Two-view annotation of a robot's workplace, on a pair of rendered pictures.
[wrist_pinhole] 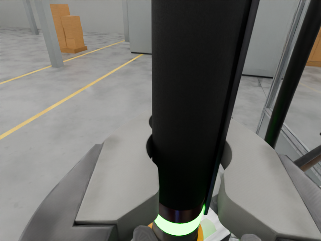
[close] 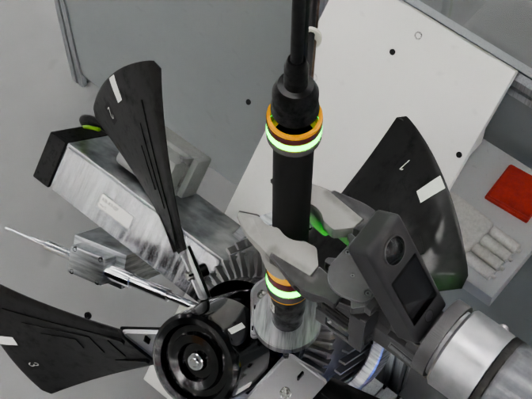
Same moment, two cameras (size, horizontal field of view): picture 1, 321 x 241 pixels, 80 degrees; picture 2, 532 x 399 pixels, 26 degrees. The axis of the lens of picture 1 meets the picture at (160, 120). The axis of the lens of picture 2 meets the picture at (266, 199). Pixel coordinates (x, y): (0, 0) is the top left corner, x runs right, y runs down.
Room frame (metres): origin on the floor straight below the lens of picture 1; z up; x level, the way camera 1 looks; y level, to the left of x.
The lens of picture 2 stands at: (-0.21, 0.41, 2.46)
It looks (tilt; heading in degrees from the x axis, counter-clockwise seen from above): 58 degrees down; 307
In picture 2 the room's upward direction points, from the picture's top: straight up
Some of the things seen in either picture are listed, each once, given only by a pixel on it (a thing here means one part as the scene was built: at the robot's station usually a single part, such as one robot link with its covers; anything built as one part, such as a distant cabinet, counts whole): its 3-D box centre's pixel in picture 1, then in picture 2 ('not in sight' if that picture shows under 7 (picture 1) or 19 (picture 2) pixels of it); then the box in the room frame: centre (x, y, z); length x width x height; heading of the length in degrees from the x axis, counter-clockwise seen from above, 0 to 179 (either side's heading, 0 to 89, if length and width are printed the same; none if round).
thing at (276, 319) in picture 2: not in sight; (290, 222); (0.08, -0.01, 1.58); 0.04 x 0.04 x 0.46
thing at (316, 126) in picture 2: not in sight; (294, 126); (0.08, -0.01, 1.73); 0.04 x 0.04 x 0.03
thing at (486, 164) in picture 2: not in sight; (441, 189); (0.16, -0.57, 0.85); 0.36 x 0.24 x 0.03; 177
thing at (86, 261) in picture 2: not in sight; (91, 264); (0.43, -0.04, 1.08); 0.07 x 0.04 x 0.06; 7
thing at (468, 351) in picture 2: not in sight; (469, 354); (-0.11, -0.01, 1.56); 0.08 x 0.05 x 0.08; 87
